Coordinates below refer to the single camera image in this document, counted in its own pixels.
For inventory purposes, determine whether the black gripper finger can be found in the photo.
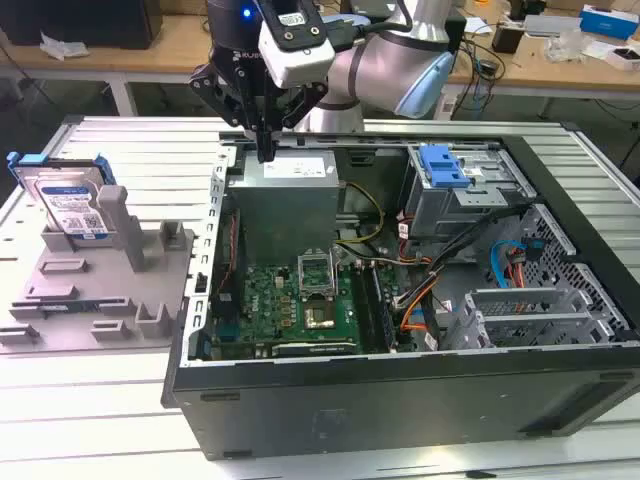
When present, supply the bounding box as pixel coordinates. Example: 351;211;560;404
188;49;269;164
266;82;330;164

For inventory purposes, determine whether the hard disk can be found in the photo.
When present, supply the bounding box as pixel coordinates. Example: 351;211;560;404
5;152;117;242

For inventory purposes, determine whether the wooden desk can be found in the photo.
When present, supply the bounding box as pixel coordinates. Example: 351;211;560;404
0;10;640;117

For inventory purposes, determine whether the grey power supply unit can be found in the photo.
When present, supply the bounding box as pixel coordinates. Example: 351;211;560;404
227;149;347;255

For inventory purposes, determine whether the large black box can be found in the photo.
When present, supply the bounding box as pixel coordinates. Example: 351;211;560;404
0;0;164;51

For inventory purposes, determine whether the blue drive latch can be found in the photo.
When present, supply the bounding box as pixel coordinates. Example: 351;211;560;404
419;143;474;190

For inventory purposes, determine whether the clear plastic bag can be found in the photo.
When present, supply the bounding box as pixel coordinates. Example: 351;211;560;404
38;30;91;62

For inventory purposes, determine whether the metal socket cover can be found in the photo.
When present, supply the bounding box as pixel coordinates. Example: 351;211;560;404
297;247;336;301

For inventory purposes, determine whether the metal drive cage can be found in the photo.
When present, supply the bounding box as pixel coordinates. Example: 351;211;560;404
402;144;537;242

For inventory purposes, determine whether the green motherboard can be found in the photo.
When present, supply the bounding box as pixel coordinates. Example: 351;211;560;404
209;262;416;359

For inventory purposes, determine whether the black RAM slot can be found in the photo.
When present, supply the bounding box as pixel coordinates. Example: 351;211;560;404
349;263;377;351

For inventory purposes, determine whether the CPU socket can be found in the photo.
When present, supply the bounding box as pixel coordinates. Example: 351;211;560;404
301;297;342;335

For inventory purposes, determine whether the installed RAM stick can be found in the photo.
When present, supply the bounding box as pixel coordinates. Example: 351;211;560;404
368;265;399;352

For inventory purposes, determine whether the grey parts rack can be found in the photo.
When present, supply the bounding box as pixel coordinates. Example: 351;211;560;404
0;184;197;355

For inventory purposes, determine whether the black graphics card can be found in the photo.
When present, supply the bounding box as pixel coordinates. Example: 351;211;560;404
272;341;361;358

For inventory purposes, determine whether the silver flat box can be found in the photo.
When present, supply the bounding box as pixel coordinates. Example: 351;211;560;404
521;13;584;38

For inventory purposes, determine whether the RAM stick in rack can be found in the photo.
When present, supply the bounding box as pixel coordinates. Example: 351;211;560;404
39;298;107;314

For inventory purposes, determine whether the crumpled plastic wrapping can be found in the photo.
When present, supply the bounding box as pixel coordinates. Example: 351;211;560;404
543;28;607;65

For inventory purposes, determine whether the black PC case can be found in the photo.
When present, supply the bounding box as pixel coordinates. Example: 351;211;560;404
159;130;640;462

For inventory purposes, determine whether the blue cardboard box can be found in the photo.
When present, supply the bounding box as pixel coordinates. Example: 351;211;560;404
578;4;640;42

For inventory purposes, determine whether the small white box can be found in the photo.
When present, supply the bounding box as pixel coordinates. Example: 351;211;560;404
603;43;640;72

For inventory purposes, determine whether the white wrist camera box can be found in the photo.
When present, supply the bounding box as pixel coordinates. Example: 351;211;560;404
257;0;336;90

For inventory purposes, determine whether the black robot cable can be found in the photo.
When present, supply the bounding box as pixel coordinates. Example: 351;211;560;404
319;0;417;52

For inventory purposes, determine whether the yellow wire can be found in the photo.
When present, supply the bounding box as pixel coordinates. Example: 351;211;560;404
334;181;387;247

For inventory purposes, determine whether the orange wire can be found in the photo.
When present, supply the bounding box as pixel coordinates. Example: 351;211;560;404
399;305;430;332
506;248;527;290

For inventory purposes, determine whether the black cable bundle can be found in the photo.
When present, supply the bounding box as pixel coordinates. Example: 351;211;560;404
421;202;531;352

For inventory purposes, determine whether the blue wire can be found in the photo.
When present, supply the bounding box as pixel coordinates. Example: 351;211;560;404
489;239;546;290

